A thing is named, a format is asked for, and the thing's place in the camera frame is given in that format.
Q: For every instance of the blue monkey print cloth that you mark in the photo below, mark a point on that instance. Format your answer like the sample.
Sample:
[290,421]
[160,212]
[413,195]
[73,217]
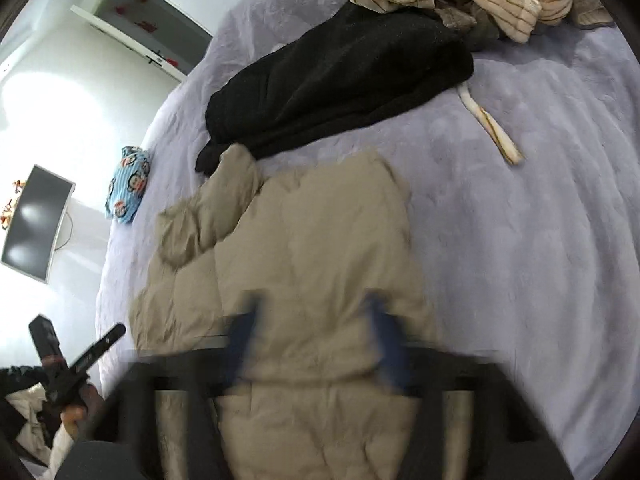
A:
[127,185]

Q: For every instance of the lavender plush blanket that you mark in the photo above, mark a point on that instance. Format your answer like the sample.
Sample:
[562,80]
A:
[510,220]

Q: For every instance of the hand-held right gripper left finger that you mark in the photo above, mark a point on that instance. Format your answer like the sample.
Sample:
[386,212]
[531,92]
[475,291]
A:
[244,342]

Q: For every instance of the black fleece garment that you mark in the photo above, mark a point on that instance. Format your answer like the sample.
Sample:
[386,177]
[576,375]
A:
[340,80]

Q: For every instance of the wall-mounted flat screen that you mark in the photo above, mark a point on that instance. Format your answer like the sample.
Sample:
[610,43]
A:
[37,225]

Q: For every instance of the beige puffer jacket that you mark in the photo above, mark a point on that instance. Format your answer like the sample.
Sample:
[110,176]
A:
[310,280]

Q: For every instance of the white wardrobe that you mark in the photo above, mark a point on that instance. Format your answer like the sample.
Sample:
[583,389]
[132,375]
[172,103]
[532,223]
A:
[150,20]

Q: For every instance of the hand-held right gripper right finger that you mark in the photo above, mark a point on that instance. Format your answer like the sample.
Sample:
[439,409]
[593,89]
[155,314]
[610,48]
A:
[387,345]

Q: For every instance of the person's left hand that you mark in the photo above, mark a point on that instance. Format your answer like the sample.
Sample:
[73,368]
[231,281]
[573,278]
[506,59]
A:
[80,412]

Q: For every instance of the grey garment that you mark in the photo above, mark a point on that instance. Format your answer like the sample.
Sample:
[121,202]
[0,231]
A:
[475,22]

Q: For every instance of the cream striped fabric belt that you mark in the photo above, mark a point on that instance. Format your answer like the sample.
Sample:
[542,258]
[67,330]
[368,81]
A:
[492,127]

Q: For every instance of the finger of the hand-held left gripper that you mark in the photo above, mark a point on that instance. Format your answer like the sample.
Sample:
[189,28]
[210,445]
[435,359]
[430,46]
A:
[45,337]
[97,347]

